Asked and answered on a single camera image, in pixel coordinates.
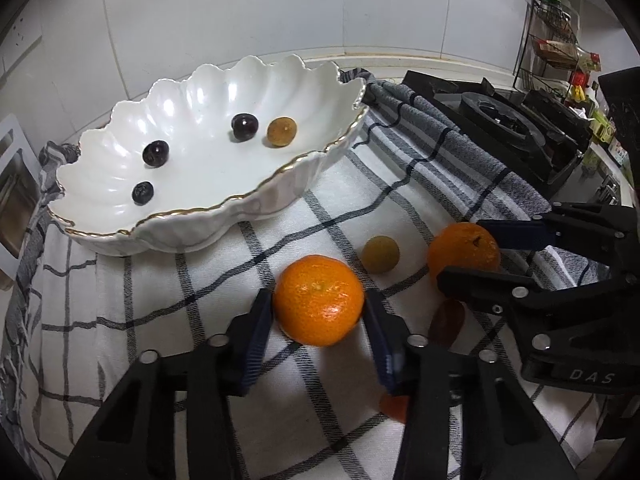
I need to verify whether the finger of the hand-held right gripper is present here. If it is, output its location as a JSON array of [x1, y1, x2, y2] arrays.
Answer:
[[475, 202, 640, 268], [436, 266, 628, 321]]

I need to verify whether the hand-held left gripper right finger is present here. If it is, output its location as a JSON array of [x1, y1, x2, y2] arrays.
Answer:
[[363, 290, 578, 480]]

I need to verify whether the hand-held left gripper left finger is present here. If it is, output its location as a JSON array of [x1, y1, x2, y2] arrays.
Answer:
[[57, 287, 275, 480]]

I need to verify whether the orange mandarin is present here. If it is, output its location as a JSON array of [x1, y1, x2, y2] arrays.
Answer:
[[427, 222, 501, 286], [273, 255, 365, 347]]

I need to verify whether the red cherry tomato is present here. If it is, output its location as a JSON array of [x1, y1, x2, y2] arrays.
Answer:
[[428, 298, 466, 348], [379, 392, 411, 424]]

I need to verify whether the brown longan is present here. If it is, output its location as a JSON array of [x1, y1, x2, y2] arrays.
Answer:
[[266, 116, 298, 148], [361, 235, 401, 274]]

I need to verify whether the white scalloped bowl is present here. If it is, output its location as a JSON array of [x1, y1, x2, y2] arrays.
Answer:
[[50, 54, 370, 257]]

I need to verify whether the dark cherry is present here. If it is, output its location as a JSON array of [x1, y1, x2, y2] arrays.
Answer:
[[231, 113, 259, 142], [142, 140, 170, 168]]

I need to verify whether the checkered white cloth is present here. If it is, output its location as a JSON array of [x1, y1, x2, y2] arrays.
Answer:
[[0, 67, 616, 480]]

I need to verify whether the gas stove burner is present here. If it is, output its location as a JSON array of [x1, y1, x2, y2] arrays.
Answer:
[[400, 70, 623, 206]]

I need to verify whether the green container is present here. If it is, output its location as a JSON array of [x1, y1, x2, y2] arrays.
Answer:
[[591, 110, 617, 144]]

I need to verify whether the black wire spice rack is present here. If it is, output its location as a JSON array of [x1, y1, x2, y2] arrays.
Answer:
[[515, 0, 587, 92]]

